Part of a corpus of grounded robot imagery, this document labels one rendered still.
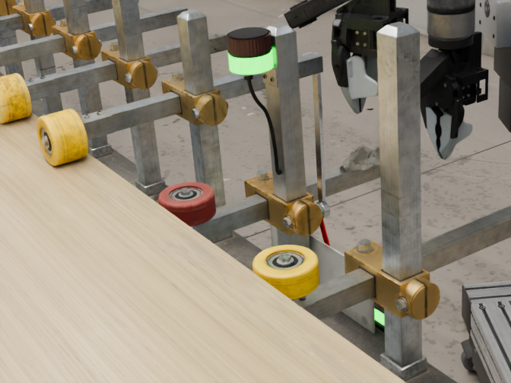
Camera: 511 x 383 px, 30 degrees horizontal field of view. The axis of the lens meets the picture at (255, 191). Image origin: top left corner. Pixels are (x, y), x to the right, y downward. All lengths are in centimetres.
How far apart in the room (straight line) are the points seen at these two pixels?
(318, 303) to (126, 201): 33
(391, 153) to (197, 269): 27
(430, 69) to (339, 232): 165
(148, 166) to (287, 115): 56
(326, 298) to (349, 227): 198
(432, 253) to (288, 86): 30
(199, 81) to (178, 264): 44
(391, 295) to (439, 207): 209
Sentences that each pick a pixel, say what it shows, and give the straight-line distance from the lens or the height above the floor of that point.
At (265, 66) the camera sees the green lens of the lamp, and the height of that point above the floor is 109.
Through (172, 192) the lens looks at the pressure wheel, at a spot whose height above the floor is 91.
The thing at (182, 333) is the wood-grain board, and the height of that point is 90.
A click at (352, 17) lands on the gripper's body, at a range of 131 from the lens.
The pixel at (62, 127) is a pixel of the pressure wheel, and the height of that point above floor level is 97.
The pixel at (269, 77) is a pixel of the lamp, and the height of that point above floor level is 106.
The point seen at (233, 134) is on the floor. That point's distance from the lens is 400.
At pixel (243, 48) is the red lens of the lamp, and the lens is 126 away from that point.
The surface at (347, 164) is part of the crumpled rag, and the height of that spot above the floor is 87.
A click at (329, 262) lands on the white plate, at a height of 77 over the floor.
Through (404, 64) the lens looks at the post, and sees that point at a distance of 110.
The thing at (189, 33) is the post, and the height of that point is 107.
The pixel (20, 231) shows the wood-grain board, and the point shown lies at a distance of 134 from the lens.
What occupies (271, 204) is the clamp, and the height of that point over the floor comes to 86.
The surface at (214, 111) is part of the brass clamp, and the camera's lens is 154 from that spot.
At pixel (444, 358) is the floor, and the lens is 255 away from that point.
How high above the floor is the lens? 147
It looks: 25 degrees down
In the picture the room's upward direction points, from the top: 5 degrees counter-clockwise
